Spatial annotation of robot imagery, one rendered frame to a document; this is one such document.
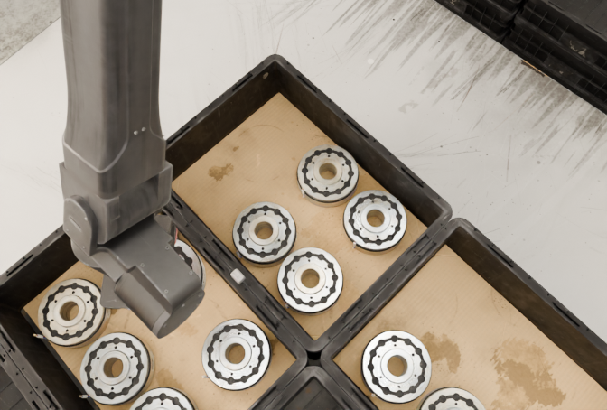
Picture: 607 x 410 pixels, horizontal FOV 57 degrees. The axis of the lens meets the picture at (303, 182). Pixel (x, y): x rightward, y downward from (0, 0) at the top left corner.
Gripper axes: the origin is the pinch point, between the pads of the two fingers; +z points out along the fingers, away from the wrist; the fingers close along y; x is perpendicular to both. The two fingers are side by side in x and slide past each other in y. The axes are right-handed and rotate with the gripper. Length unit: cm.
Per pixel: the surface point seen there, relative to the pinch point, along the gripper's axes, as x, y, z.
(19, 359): 20.8, -10.2, 11.9
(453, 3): -62, 101, 78
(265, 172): -10.6, 22.0, 22.1
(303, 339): -18.1, -6.4, 11.1
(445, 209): -38.7, 12.9, 11.2
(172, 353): 2.1, -8.5, 21.5
